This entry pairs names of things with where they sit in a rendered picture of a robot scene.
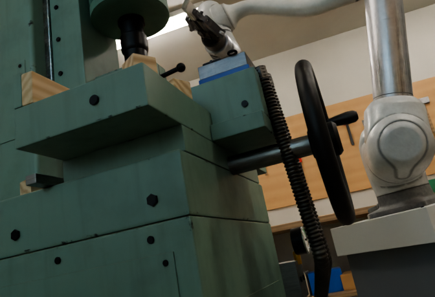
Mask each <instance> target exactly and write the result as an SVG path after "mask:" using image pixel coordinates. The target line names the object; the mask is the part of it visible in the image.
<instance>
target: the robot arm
mask: <svg viewBox="0 0 435 297"><path fill-rule="evenodd" d="M358 1H360V0H244V1H240V2H238V3H234V4H232V5H226V4H224V3H223V4H219V3H217V2H215V1H212V0H208V1H204V2H203V3H201V4H200V6H199V7H198V9H196V7H195V6H194V5H193V4H192V2H191V1H190V0H184V2H183V5H182V7H181V8H182V9H183V11H184V12H185V13H186V17H185V20H186V22H187V24H188V26H189V28H190V30H189V31H190V32H193V31H196V32H197V33H198V34H199V35H200V36H201V41H202V43H203V45H204V46H205V50H206V51H207V52H208V53H209V54H210V56H211V58H212V60H216V59H218V58H221V59H224V58H227V57H229V56H228V55H227V52H228V51H229V50H232V49H235V50H237V51H238V53H241V52H242V51H241V47H240V46H239V45H238V42H237V41H236V39H235V37H234V36H233V34H232V32H233V30H234V29H235V28H236V27H237V24H238V21H239V20H240V19H242V18H243V17H245V16H249V15H253V14H259V15H267V16H282V17H313V16H318V15H321V14H324V13H326V12H330V11H332V10H335V9H337V8H340V7H343V6H346V5H350V4H352V3H355V2H358ZM364 5H365V12H366V27H367V35H368V50H369V57H370V72H371V79H372V94H373V102H371V103H370V105H369V106H368V107H367V108H366V110H365V111H364V130H363V131H362V133H361V136H360V140H359V151H360V154H361V158H362V163H363V165H364V168H365V171H366V174H367V176H368V179H369V181H370V184H371V186H372V188H373V190H374V192H375V195H376V197H377V202H378V203H377V205H376V206H373V207H371V208H369V209H368V213H369V214H368V215H367V216H368V219H373V218H376V217H382V216H385V215H390V214H395V213H398V212H403V211H406V210H411V209H415V208H420V206H427V205H430V204H434V203H435V193H434V192H433V190H432V188H431V186H430V184H429V181H428V179H427V174H426V171H425V170H426V169H427V168H428V166H429V165H430V163H431V162H432V160H433V157H434V153H435V139H434V135H433V133H432V130H431V128H430V124H429V118H428V115H427V110H426V107H425V105H424V104H423V103H422V102H421V101H420V100H418V99H417V98H416V97H414V95H413V88H412V77H411V70H410V59H409V53H408V41H407V30H406V24H405V12H404V6H403V0H364ZM238 53H237V54H238Z"/></svg>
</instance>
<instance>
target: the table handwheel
mask: <svg viewBox="0 0 435 297"><path fill-rule="evenodd" d="M295 80H296V86H297V90H298V95H299V99H300V103H301V106H302V111H303V114H304V119H305V122H306V126H307V135H305V136H303V137H298V138H294V139H291V140H290V148H291V151H293V154H294V155H295V158H296V159H299V158H302V157H307V156H310V155H313V156H314V158H316V160H317V164H318V168H319V171H320V174H321V177H322V180H323V183H324V186H325V189H326V192H327V195H328V197H329V201H330V203H331V206H332V209H333V211H334V213H335V216H336V218H337V219H338V220H339V222H340V223H341V224H343V225H351V224H353V223H354V222H355V218H356V217H355V210H354V206H353V202H352V199H351V194H350V190H349V187H348V183H347V180H346V176H345V173H344V169H343V166H342V162H341V159H340V155H342V152H343V151H344V149H343V147H342V142H341V140H340V136H339V132H338V129H337V125H336V123H334V122H332V121H330V122H328V119H329V118H328V114H327V111H326V107H325V105H324V101H323V98H322V95H321V92H320V88H319V86H318V82H317V79H316V76H315V73H314V70H313V67H312V65H311V63H310V62H309V61H307V60H299V61H298V62H297V63H296V65H295ZM227 161H228V166H229V170H230V172H231V174H233V175H237V174H241V173H245V172H248V171H252V170H257V169H260V168H264V167H268V166H272V165H275V164H280V163H282V162H283V160H282V157H281V153H280V149H279V147H278V146H277V144H272V145H270V146H265V147H262V148H258V149H254V150H251V151H246V152H244V153H239V154H237V155H232V156H229V157H228V160H227Z"/></svg>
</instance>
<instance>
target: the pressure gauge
mask: <svg viewBox="0 0 435 297"><path fill-rule="evenodd" d="M304 229H305V228H304V227H303V226H300V227H296V228H291V229H290V237H291V243H292V246H293V250H294V251H293V257H294V260H295V261H296V260H297V261H298V264H299V265H300V264H302V260H301V256H300V255H302V254H309V253H310V246H309V243H308V241H309V240H308V238H307V241H306V240H305V239H306V231H305V230H304Z"/></svg>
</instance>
